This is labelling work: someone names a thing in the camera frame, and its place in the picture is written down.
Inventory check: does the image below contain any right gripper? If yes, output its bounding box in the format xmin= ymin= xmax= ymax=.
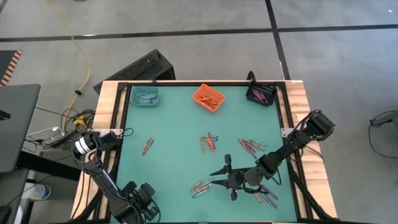
xmin=210 ymin=154 xmax=249 ymax=202

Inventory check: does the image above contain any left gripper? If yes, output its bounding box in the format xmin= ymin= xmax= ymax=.
xmin=123 ymin=181 xmax=159 ymax=220

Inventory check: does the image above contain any black floor cable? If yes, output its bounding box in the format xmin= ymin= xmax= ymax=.
xmin=368 ymin=123 xmax=398 ymax=159

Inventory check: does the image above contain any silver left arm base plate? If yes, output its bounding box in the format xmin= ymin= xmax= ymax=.
xmin=88 ymin=128 xmax=124 ymax=136

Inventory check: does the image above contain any large grey desk surface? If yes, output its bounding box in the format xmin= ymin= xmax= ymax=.
xmin=0 ymin=83 xmax=42 ymax=174

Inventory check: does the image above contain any black cable bundle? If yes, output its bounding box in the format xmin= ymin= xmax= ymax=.
xmin=23 ymin=107 xmax=97 ymax=156

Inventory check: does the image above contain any black metal table frame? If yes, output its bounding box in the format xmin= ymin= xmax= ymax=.
xmin=70 ymin=80 xmax=340 ymax=224

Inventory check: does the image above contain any black mat orange striped edge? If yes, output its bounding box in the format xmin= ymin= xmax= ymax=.
xmin=0 ymin=49 xmax=24 ymax=87

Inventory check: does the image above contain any grey metal stand foot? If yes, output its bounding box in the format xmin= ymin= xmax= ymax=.
xmin=369 ymin=110 xmax=398 ymax=128

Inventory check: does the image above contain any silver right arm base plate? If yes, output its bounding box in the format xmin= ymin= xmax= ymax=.
xmin=280 ymin=126 xmax=295 ymax=138

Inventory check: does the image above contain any green table mat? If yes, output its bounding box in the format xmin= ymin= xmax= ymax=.
xmin=109 ymin=85 xmax=299 ymax=223

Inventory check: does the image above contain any white cable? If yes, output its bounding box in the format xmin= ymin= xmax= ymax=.
xmin=27 ymin=126 xmax=65 ymax=138

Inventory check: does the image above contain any orange plastic basket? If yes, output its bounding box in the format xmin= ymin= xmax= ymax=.
xmin=192 ymin=83 xmax=226 ymax=113

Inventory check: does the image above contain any yellow cable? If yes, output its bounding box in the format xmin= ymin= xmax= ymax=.
xmin=46 ymin=0 xmax=91 ymax=125

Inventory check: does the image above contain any white plastic bottle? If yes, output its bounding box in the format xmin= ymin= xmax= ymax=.
xmin=21 ymin=182 xmax=52 ymax=202

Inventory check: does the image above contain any black plastic basket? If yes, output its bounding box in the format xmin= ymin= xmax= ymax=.
xmin=245 ymin=81 xmax=277 ymax=108

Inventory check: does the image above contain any teal plastic bin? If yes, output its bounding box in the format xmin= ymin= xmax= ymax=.
xmin=129 ymin=86 xmax=160 ymax=108

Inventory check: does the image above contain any small grey desk surface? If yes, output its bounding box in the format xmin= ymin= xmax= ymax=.
xmin=0 ymin=167 xmax=31 ymax=224

